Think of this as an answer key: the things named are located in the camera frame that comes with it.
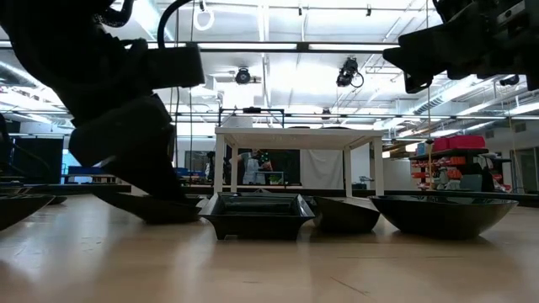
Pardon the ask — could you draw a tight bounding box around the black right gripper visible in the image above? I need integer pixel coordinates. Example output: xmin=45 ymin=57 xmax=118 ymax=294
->
xmin=382 ymin=0 xmax=539 ymax=94

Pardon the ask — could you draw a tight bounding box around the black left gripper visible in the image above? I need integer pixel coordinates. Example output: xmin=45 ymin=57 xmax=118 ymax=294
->
xmin=24 ymin=24 xmax=186 ymax=199

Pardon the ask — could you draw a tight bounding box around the black leaf mini plate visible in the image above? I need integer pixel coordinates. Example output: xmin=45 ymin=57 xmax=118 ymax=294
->
xmin=0 ymin=194 xmax=55 ymax=232
xmin=368 ymin=194 xmax=519 ymax=240

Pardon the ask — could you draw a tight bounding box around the black square mini plate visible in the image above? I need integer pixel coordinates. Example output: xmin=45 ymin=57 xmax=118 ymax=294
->
xmin=198 ymin=192 xmax=316 ymax=241

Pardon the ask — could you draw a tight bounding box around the red storage bin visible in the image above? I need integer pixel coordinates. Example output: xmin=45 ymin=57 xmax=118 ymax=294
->
xmin=432 ymin=134 xmax=487 ymax=152

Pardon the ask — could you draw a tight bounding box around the dark display panel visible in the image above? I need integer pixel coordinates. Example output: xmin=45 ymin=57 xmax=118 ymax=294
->
xmin=10 ymin=136 xmax=64 ymax=185

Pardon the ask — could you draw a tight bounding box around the storage rack with boxes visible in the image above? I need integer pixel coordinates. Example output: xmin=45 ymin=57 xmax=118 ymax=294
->
xmin=410 ymin=146 xmax=513 ymax=193

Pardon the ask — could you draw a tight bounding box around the person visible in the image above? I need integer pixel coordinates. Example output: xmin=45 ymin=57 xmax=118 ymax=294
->
xmin=239 ymin=149 xmax=275 ymax=185

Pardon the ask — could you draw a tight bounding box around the white cloth sheet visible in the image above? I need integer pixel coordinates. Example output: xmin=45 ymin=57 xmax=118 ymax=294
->
xmin=300 ymin=149 xmax=345 ymax=189

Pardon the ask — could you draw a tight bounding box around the LED light bar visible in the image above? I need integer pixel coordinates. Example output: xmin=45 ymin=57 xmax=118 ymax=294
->
xmin=184 ymin=40 xmax=401 ymax=54

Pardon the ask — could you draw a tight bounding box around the white perforated metal riser shelf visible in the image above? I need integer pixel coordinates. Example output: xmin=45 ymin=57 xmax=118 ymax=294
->
xmin=214 ymin=127 xmax=385 ymax=198

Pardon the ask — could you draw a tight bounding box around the black hanging cable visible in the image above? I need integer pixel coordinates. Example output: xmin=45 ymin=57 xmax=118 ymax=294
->
xmin=188 ymin=86 xmax=195 ymax=186

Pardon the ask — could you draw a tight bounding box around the tan hanging rope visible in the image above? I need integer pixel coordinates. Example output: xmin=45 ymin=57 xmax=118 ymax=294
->
xmin=424 ymin=75 xmax=433 ymax=190

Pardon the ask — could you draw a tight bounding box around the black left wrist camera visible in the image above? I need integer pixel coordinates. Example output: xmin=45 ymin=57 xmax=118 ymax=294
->
xmin=147 ymin=43 xmax=206 ymax=89

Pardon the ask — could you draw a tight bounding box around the black metal stand frame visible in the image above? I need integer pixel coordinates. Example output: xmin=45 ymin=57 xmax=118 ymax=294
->
xmin=217 ymin=107 xmax=286 ymax=129

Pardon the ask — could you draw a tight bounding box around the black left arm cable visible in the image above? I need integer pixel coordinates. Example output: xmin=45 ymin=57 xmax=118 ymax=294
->
xmin=157 ymin=0 xmax=193 ymax=47

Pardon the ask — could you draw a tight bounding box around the black round camera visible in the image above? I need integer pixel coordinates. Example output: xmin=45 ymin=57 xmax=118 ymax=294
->
xmin=234 ymin=66 xmax=252 ymax=85

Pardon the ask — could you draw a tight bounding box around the black aluminium table frame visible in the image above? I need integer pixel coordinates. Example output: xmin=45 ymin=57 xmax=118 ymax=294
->
xmin=0 ymin=183 xmax=539 ymax=208

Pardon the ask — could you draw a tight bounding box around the white cable loop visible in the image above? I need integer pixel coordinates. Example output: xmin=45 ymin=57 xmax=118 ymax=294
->
xmin=193 ymin=8 xmax=215 ymax=32

